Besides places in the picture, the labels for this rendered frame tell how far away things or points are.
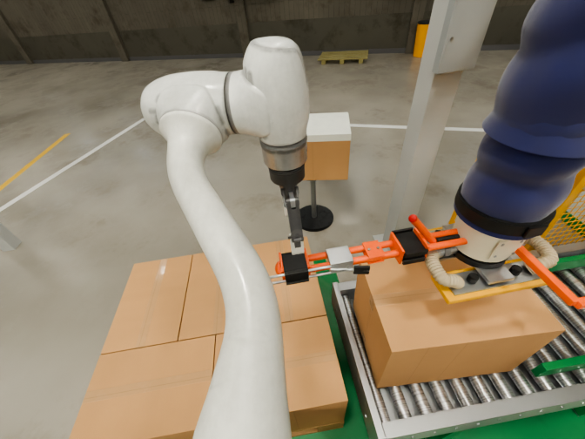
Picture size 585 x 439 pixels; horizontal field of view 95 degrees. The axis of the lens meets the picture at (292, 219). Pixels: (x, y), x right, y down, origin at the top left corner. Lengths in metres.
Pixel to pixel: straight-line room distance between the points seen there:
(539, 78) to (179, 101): 0.64
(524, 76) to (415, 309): 0.78
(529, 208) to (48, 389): 2.74
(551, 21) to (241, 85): 0.53
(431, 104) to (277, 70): 1.45
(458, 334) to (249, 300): 0.93
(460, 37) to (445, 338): 1.33
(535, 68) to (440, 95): 1.13
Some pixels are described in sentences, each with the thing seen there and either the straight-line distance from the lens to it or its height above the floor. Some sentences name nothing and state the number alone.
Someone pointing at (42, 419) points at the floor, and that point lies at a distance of 2.60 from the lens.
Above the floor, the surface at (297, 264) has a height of 1.29.
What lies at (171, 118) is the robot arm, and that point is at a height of 1.76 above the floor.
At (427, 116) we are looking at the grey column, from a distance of 1.85.
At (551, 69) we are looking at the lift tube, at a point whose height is 1.75.
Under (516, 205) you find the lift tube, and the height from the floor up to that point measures 1.46.
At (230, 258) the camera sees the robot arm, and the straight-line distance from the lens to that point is 0.34.
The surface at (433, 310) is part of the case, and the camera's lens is 1.17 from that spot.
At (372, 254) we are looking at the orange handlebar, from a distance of 0.83.
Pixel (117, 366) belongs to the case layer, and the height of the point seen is 0.54.
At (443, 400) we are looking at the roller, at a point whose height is 0.55.
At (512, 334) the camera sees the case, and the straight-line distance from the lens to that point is 1.24.
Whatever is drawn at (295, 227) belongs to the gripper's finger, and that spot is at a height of 1.52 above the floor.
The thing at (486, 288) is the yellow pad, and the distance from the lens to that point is 1.02.
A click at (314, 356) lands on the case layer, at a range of 1.46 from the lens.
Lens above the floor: 1.91
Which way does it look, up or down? 43 degrees down
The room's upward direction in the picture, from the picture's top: 6 degrees counter-clockwise
